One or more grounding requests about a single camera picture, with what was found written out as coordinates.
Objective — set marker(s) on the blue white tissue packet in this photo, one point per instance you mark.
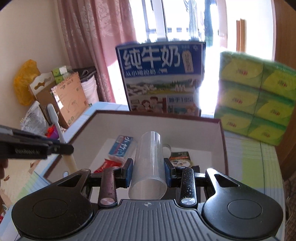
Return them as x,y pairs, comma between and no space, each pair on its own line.
122,149

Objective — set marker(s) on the green round-label card packet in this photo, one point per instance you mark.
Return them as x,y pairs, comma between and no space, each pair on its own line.
181,159

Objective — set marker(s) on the white stacked buckets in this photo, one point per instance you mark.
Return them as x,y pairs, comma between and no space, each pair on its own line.
89,86

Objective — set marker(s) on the clear plastic cup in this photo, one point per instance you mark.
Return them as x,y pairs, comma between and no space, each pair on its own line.
148,177

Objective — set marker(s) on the purple box with red item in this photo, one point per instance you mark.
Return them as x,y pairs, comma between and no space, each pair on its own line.
52,132

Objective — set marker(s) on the clear plastic bag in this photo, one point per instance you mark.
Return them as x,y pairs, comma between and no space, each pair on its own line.
34,120

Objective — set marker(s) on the green tissue pack bundle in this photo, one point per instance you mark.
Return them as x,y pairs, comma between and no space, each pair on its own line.
256,97

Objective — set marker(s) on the red snack packet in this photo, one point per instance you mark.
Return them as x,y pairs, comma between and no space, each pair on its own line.
107,164

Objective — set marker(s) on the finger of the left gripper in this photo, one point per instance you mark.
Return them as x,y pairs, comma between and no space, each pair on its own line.
60,148

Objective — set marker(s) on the black shaver box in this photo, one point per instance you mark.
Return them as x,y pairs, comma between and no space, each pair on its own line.
196,169

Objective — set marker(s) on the pink patterned curtain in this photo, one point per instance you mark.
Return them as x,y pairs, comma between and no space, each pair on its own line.
91,31

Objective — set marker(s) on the blue milk carton box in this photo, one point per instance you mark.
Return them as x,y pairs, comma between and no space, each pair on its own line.
163,77

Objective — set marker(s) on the white toothbrush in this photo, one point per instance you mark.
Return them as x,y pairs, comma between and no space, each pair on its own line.
68,159

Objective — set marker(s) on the brown cardboard carton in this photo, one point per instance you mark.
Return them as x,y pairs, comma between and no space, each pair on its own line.
67,97

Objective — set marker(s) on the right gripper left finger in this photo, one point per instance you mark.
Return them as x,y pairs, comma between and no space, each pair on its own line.
109,180

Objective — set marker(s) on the yellow plastic bag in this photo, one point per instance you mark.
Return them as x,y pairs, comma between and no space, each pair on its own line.
24,77

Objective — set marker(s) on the small white lidded jar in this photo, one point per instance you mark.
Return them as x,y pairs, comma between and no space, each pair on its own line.
166,151

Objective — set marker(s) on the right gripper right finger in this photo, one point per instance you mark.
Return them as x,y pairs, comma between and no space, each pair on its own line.
183,185

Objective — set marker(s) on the brown open cardboard box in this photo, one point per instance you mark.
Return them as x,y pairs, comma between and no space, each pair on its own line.
92,136

